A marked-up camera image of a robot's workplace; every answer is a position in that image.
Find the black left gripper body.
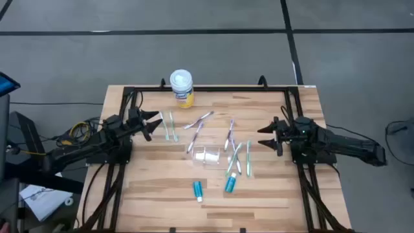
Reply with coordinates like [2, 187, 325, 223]
[127, 107, 153, 142]

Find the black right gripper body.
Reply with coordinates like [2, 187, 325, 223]
[273, 116, 297, 158]

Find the green toothbrush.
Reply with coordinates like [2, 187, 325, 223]
[159, 111, 170, 142]
[225, 142, 243, 177]
[168, 111, 179, 143]
[245, 139, 252, 178]

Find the white wipes canister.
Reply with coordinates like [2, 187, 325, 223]
[169, 69, 195, 109]

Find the teal toothpaste tube white cap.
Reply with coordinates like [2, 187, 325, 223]
[224, 172, 238, 194]
[192, 181, 204, 203]

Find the clear plastic bag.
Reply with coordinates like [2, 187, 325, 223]
[192, 145, 230, 169]

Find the black support beam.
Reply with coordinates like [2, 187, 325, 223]
[0, 161, 85, 195]

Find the black computer case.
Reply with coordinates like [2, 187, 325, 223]
[8, 111, 50, 169]

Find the white paper booklet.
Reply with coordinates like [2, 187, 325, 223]
[18, 184, 74, 223]

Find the tablet screen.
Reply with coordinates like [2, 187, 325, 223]
[0, 71, 21, 97]

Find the black metal table frame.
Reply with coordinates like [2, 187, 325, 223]
[79, 84, 355, 233]

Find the yellow cable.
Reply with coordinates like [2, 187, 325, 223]
[19, 121, 93, 157]

